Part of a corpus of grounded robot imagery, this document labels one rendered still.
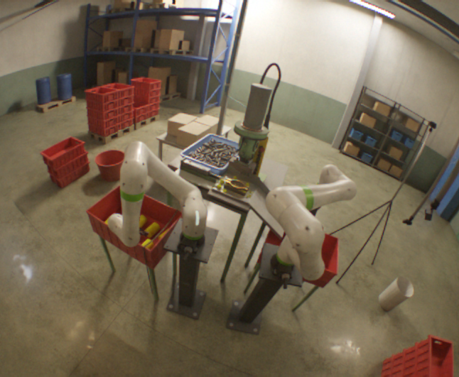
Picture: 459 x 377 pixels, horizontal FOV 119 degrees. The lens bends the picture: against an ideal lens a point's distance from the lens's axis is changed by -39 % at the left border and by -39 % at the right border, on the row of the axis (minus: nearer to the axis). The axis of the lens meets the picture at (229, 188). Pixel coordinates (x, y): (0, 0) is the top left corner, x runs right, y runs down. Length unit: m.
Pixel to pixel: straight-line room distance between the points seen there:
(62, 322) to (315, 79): 6.88
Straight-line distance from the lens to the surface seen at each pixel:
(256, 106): 1.27
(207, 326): 2.02
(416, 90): 7.07
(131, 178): 0.92
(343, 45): 6.54
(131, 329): 2.04
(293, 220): 0.73
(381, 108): 6.35
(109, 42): 8.52
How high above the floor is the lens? 1.93
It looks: 36 degrees down
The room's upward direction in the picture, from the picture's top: 13 degrees clockwise
